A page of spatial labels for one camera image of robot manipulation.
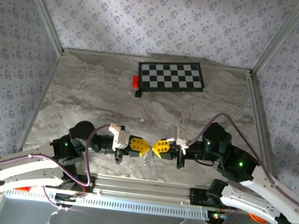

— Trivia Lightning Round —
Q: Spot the black grey checkerboard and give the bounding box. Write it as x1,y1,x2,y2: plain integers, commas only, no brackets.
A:
135,55,208,99

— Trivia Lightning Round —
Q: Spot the white slotted cable duct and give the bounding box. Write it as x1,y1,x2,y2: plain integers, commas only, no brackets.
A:
5,185,211,223

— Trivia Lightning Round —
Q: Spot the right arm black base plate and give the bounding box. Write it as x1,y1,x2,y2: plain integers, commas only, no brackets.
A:
187,187,240,211

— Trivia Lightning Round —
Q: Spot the flat red toy brick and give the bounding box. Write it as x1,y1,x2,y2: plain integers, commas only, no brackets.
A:
16,184,33,193

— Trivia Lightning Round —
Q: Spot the aluminium frame post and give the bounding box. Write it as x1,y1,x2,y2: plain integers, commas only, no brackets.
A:
251,0,299,82
10,0,71,54

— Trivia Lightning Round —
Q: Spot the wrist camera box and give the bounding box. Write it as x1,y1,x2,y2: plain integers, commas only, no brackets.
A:
106,123,133,151
165,124,192,151

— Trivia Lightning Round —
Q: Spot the black cable connector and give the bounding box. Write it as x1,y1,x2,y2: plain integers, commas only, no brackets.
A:
54,192,86,205

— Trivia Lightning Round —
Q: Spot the orange curved plastic part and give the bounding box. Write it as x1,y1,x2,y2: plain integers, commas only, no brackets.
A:
248,211,270,224

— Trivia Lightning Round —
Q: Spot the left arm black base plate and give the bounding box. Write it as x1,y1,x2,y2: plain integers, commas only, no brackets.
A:
73,174,96,195

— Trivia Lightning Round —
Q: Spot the small red block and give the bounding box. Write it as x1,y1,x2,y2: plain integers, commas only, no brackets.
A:
131,74,141,89

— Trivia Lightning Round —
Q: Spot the small green clear object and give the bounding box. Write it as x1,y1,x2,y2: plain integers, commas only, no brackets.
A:
140,151,160,175

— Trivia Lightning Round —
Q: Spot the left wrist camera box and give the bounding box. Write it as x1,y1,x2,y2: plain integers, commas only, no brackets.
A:
106,123,133,151

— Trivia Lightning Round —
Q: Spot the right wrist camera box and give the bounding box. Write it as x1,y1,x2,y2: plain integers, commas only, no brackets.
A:
165,124,192,151

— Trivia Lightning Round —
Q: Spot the aluminium table side rail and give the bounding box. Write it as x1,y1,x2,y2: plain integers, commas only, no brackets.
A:
234,70,299,196
3,46,64,171

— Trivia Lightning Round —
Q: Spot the small circuit board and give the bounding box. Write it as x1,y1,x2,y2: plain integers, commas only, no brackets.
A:
208,210,230,223

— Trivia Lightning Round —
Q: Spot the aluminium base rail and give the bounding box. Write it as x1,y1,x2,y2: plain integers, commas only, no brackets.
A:
0,162,291,220

